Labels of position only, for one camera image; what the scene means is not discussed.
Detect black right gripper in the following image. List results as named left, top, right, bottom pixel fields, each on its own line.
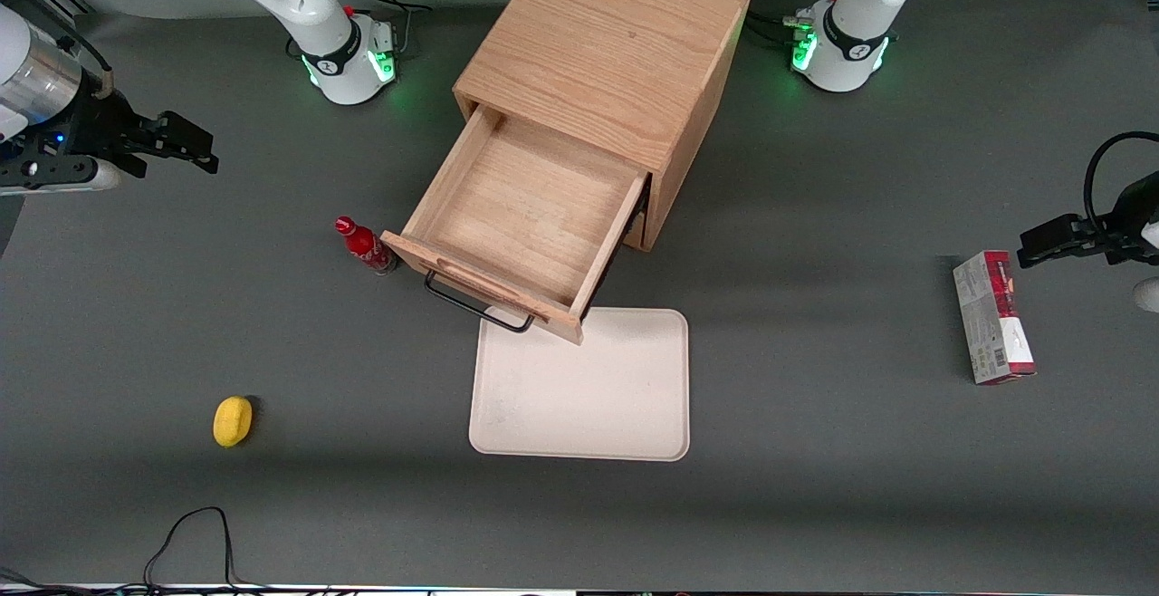
left=67, top=87, right=221, bottom=180

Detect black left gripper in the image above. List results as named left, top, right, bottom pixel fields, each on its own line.
left=1017, top=172, right=1159, bottom=270

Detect black metal drawer handle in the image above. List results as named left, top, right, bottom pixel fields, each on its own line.
left=423, top=271, right=537, bottom=335

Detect oak wooden drawer cabinet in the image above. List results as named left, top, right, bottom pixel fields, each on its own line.
left=453, top=0, right=752, bottom=254

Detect grey and red carton box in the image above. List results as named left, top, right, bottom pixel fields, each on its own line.
left=952, top=250, right=1039, bottom=387

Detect red cola bottle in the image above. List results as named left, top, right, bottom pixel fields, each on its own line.
left=334, top=216, right=398, bottom=276

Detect yellow lemon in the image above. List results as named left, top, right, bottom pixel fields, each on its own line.
left=213, top=396, right=254, bottom=449

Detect cream rectangular tray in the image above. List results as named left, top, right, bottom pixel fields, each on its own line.
left=468, top=306, right=691, bottom=463

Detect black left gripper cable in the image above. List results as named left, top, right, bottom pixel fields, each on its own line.
left=1084, top=130, right=1159, bottom=233

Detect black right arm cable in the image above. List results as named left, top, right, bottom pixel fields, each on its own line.
left=54, top=24, right=117, bottom=97

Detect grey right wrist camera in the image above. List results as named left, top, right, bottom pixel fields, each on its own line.
left=0, top=156, right=121, bottom=197

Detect black left arm base cables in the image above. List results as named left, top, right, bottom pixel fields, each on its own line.
left=746, top=0, right=848, bottom=52

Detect black looped cable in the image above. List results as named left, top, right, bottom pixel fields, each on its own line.
left=142, top=506, right=244, bottom=591

